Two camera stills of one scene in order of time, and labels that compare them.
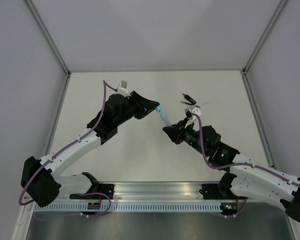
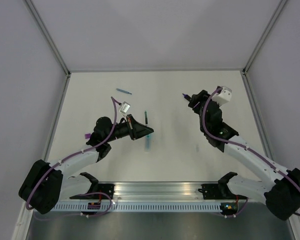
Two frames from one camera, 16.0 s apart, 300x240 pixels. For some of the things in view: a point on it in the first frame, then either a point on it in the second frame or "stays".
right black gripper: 175,133 -> 201,97
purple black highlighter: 189,99 stays
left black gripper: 144,106 -> 136,129
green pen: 186,103 -> 146,117
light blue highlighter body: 165,119 -> 148,143
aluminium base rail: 158,191 stays
